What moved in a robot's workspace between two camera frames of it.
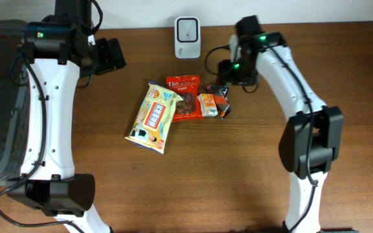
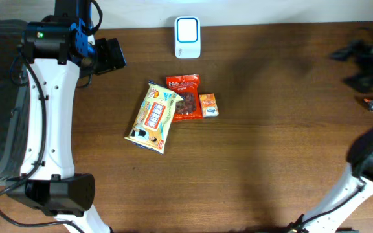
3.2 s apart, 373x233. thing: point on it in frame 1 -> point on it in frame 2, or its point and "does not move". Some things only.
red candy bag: [186, 87] does not move
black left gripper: [109, 56] does not move
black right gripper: [226, 68] -> [357, 68]
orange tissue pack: [208, 105] does not move
